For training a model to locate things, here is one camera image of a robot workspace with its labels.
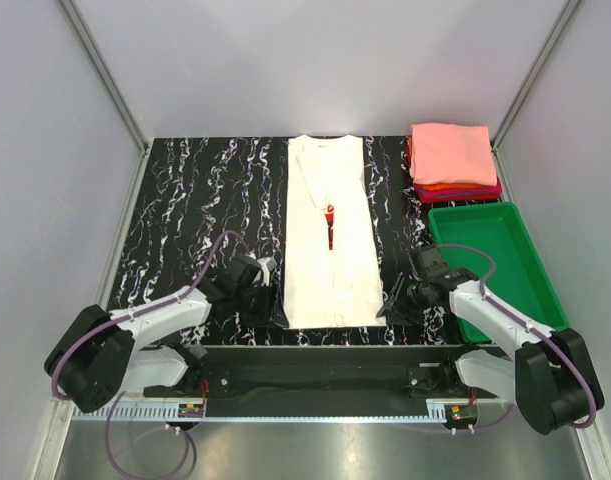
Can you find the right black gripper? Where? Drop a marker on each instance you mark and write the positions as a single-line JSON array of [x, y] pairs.
[[396, 291]]

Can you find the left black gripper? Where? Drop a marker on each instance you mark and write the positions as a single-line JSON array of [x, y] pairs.
[[270, 313]]

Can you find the white t shirt red print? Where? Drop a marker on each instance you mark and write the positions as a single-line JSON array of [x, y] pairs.
[[331, 272]]

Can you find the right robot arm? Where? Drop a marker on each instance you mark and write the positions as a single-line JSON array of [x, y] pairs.
[[548, 375]]

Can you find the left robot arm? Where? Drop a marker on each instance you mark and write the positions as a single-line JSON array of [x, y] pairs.
[[104, 353]]

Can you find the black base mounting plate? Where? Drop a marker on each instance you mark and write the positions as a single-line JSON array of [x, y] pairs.
[[331, 376]]

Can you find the green plastic bin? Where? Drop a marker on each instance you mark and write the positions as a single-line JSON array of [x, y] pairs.
[[498, 230]]

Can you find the orange folded t shirt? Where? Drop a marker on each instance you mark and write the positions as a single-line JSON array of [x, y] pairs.
[[409, 155]]

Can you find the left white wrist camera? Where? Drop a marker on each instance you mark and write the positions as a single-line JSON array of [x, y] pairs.
[[265, 268]]

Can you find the white slotted cable duct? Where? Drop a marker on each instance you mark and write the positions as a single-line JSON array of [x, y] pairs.
[[216, 411]]

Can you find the left aluminium frame post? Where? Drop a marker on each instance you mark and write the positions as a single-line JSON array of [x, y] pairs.
[[92, 51]]

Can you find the aluminium frame post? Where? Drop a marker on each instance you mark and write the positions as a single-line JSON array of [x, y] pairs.
[[92, 51], [562, 22]]

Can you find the right aluminium frame post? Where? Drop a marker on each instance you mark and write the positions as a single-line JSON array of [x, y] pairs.
[[562, 22]]

